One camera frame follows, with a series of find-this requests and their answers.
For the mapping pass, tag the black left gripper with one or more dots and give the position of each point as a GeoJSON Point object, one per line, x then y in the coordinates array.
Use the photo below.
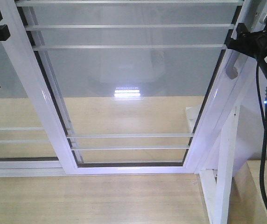
{"type": "Point", "coordinates": [258, 49]}

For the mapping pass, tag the grey metal door handle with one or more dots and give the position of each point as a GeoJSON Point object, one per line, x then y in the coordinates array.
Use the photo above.
{"type": "Point", "coordinates": [235, 65]}

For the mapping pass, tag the white door frame post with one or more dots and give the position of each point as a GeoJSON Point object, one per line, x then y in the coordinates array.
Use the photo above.
{"type": "Point", "coordinates": [226, 147]}

